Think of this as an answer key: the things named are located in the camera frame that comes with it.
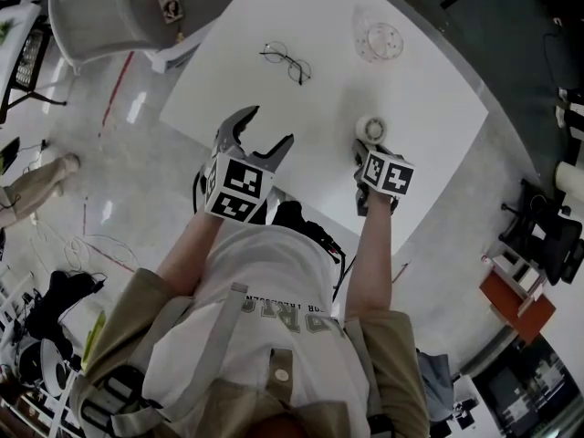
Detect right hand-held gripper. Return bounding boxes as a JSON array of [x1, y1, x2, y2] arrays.
[[351, 138, 416, 218]]

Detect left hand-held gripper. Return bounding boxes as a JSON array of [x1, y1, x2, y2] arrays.
[[202, 105, 296, 224]]

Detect person's left forearm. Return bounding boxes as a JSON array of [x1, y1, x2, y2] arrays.
[[155, 207, 225, 298]]

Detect person's right forearm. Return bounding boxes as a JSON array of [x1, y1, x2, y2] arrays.
[[343, 196, 396, 322]]

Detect person's black trousers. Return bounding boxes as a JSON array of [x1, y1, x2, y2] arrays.
[[248, 198, 321, 242]]

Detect thin-rimmed round eyeglasses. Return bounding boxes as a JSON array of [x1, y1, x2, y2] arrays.
[[258, 40, 313, 88]]

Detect black hip-worn device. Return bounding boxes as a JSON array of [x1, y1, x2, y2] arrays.
[[302, 219, 347, 265]]

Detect person's white printed shirt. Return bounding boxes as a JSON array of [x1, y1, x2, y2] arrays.
[[141, 224, 371, 438]]

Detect small printed photo card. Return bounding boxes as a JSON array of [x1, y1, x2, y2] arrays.
[[156, 0, 185, 26]]

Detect small white shelf rack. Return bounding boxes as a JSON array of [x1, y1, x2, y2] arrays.
[[485, 244, 548, 312]]

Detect white grey-seated chair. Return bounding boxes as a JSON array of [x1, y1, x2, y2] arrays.
[[47, 0, 230, 76]]

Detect black office chair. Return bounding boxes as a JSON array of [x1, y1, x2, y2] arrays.
[[497, 177, 584, 287]]

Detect white round-legged counter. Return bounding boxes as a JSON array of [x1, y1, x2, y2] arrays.
[[553, 161, 584, 197]]

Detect orange flat box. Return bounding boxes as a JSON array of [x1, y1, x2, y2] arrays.
[[479, 271, 558, 346]]

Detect person's khaki vest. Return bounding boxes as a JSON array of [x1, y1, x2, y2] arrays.
[[75, 266, 431, 438]]

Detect grey blue jacket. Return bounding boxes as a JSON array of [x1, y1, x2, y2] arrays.
[[416, 350, 456, 423]]

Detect black keyboard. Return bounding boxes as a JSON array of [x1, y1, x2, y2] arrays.
[[14, 28, 46, 90]]

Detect black fabric bag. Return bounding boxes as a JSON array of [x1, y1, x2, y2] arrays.
[[24, 268, 108, 353]]

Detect lime green plastic crate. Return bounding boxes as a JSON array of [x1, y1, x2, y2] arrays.
[[81, 309, 109, 370]]

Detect white black-legged side table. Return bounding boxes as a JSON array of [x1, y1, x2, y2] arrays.
[[0, 0, 68, 125]]

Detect black harness buckle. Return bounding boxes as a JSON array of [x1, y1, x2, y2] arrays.
[[80, 364, 152, 433]]

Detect oval white pod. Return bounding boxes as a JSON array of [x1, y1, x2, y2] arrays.
[[39, 337, 70, 399]]

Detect white storage rack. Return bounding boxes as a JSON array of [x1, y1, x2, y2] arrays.
[[0, 371, 84, 438]]

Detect black hip device cable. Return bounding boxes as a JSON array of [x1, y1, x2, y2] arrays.
[[332, 253, 360, 304]]

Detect white floor cable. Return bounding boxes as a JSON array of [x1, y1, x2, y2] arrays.
[[30, 215, 139, 274]]

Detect grey harness strap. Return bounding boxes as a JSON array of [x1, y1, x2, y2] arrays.
[[110, 282, 251, 438], [343, 318, 383, 418]]

